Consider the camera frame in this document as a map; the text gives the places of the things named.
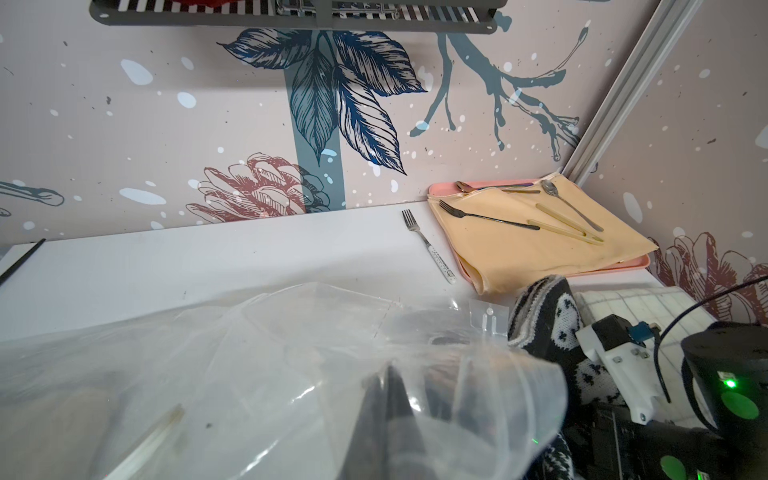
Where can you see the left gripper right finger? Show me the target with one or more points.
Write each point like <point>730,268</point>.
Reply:
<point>406,455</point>

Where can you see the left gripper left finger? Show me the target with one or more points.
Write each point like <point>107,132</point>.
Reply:
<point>367,453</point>

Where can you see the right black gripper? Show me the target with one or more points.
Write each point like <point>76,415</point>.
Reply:
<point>605,443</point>

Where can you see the clear plastic vacuum bag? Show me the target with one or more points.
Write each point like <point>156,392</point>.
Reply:
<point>269,388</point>

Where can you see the black white patterned scarf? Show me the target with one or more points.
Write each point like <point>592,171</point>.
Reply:
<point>544,322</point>

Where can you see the cream checked cloth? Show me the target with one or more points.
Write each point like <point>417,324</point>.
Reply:
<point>658,306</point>

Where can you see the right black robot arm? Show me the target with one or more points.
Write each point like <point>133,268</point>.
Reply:
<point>724,375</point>

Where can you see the silver fork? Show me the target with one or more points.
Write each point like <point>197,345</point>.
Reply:
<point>413,226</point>

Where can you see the gold cutlery piece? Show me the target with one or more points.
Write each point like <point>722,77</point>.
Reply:
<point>566,227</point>

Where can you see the silver spoon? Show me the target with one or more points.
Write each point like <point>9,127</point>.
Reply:
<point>551,189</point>

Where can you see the pink tray under placemat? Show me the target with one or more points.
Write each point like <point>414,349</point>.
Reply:
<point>639,263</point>

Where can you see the copper spoon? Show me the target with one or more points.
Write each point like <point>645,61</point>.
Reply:
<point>523,188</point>

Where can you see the black handled spoon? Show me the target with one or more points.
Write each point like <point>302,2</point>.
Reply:
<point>458,213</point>

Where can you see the black wall basket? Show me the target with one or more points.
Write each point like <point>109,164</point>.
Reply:
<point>473,17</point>

